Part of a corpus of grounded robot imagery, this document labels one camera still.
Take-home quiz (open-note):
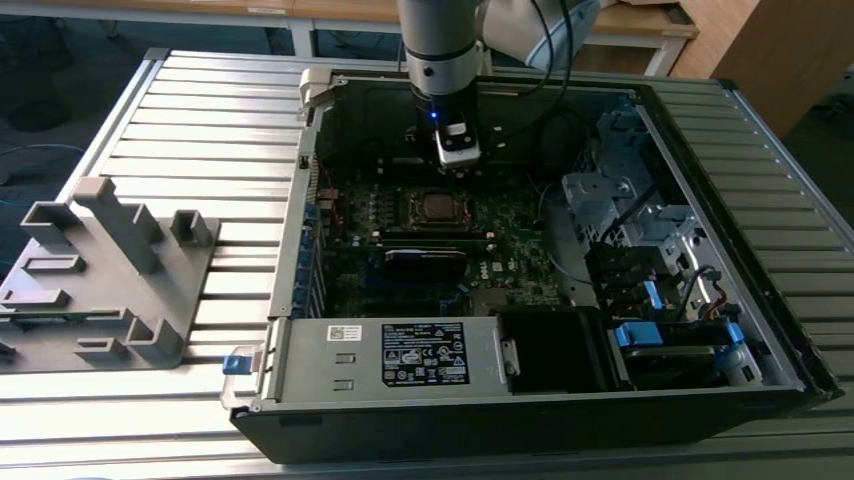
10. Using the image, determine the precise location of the silver CPU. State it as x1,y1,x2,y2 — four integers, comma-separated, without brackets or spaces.
423,193,468,221

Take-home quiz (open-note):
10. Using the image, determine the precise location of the metal socket cover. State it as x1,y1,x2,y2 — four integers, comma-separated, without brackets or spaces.
408,189,479,231

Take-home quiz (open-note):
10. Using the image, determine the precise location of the CPU socket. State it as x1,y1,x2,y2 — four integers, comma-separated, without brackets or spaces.
404,187,482,234

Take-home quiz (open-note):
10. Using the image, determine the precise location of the black graphics card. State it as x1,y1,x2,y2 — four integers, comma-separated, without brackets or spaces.
381,246,470,282

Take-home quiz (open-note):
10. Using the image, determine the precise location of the green motherboard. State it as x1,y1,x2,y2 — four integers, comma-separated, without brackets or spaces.
317,162,583,320

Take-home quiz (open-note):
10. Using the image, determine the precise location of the metal drive cage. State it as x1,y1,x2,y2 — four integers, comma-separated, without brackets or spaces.
559,107,712,281

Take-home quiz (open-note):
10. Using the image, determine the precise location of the grey chipset heatsink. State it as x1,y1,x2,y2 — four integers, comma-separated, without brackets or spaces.
468,288,510,310

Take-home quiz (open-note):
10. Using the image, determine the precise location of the black fan shroud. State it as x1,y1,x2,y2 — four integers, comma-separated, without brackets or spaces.
496,305,619,396

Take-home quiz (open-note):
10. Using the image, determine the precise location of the grey power supply unit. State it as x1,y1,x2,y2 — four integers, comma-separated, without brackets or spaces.
263,317,516,404

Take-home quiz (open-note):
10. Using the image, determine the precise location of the wooden cabinet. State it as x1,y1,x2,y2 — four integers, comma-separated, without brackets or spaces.
670,0,854,141

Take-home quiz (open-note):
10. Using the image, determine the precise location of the grey parts rack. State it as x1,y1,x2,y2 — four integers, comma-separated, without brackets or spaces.
0,175,223,374

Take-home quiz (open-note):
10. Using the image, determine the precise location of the hard disk in blue carrier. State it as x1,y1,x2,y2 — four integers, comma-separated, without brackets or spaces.
610,319,747,392

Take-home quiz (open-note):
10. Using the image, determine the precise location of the green RAM stick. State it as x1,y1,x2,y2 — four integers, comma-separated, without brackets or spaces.
5,310,129,326

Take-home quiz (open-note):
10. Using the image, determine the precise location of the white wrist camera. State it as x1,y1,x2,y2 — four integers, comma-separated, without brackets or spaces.
431,121,484,169

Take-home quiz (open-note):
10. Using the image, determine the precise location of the wooden desk white frame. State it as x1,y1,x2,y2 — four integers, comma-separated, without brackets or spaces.
292,0,700,76
0,0,315,59

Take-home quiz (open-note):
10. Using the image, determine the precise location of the black power cable bundle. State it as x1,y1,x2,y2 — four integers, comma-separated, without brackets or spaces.
672,263,743,324

